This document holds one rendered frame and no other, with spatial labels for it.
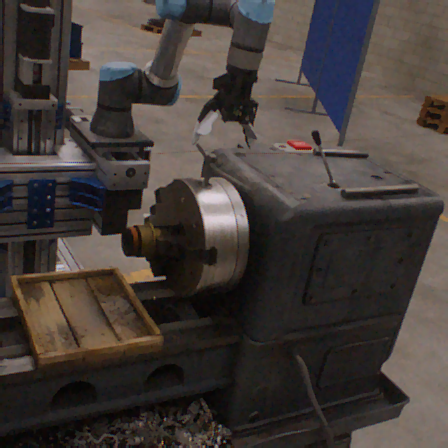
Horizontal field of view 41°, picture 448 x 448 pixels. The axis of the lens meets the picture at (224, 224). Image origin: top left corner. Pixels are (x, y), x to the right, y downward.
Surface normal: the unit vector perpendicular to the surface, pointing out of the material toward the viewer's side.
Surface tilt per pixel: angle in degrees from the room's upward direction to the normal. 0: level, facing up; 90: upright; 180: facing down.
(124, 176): 90
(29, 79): 90
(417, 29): 90
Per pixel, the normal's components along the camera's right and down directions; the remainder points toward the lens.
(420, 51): -0.78, 0.13
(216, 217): 0.44, -0.33
